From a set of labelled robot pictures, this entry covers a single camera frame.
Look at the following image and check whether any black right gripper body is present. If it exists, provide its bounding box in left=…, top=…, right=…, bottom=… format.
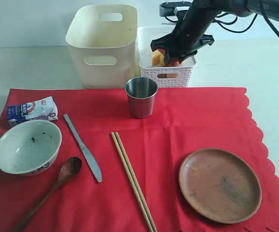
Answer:
left=150, top=9, right=214, bottom=57

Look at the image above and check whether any yellow lemon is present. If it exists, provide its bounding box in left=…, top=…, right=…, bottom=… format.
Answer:
left=159, top=54, right=168, bottom=67

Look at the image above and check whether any red sausage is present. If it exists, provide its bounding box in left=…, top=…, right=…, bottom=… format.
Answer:
left=165, top=59, right=181, bottom=67

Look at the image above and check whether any yellow cheese wedge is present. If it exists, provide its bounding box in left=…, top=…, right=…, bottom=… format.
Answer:
left=152, top=50, right=162, bottom=66

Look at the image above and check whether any stainless steel cup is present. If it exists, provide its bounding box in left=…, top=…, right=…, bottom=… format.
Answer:
left=125, top=77, right=158, bottom=119

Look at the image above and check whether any silver table knife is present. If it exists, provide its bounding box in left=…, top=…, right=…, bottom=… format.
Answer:
left=63, top=114, right=103, bottom=183

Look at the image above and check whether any blue white milk carton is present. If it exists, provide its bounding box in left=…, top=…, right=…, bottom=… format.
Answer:
left=7, top=96, right=58, bottom=127

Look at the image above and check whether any brown wooden spoon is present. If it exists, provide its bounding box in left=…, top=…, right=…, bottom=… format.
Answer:
left=12, top=157, right=82, bottom=232

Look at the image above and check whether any white ceramic bowl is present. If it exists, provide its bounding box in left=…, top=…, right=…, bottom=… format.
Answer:
left=0, top=120, right=62, bottom=176

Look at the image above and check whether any brown egg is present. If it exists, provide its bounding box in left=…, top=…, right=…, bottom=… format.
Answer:
left=157, top=73, right=179, bottom=79

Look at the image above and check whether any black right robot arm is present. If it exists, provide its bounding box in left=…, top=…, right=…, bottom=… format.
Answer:
left=150, top=0, right=279, bottom=64

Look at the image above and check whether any white woven plastic basket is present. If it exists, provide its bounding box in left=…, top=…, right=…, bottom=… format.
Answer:
left=137, top=25, right=196, bottom=87

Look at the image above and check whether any red scalloped table cloth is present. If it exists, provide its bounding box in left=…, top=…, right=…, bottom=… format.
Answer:
left=0, top=87, right=279, bottom=232

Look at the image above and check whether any cream plastic bin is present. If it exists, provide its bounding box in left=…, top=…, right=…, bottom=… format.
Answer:
left=66, top=4, right=138, bottom=88

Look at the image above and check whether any brown wooden plate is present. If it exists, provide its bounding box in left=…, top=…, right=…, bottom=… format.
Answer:
left=179, top=148, right=262, bottom=224

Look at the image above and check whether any left wooden chopstick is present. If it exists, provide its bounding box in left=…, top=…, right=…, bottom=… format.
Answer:
left=111, top=132, right=155, bottom=232

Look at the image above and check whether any wooden chopstick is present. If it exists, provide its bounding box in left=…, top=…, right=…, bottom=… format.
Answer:
left=114, top=131, right=159, bottom=232
left=111, top=132, right=155, bottom=232

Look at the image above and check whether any right wooden chopstick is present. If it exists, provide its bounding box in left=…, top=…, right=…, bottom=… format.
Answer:
left=114, top=131, right=159, bottom=232

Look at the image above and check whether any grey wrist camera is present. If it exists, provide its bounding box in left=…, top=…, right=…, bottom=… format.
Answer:
left=159, top=0, right=192, bottom=17

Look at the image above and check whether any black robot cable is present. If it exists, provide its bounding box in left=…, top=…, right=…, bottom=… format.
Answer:
left=211, top=0, right=279, bottom=43

